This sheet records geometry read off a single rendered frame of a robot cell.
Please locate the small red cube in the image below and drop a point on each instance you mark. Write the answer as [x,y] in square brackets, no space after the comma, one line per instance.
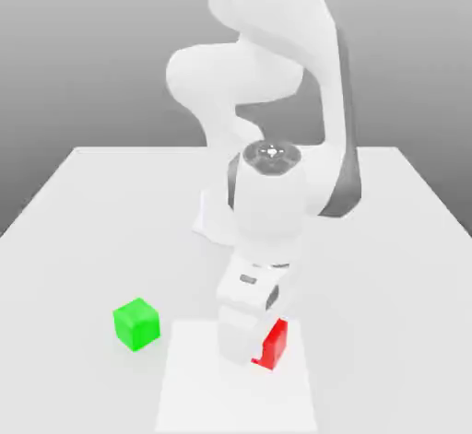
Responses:
[276,345]

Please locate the small green cube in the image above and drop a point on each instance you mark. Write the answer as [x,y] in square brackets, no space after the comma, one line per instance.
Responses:
[136,325]

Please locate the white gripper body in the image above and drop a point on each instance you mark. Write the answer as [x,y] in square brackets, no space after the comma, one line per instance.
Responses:
[238,334]

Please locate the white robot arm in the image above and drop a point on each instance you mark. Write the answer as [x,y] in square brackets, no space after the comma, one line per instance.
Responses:
[273,198]

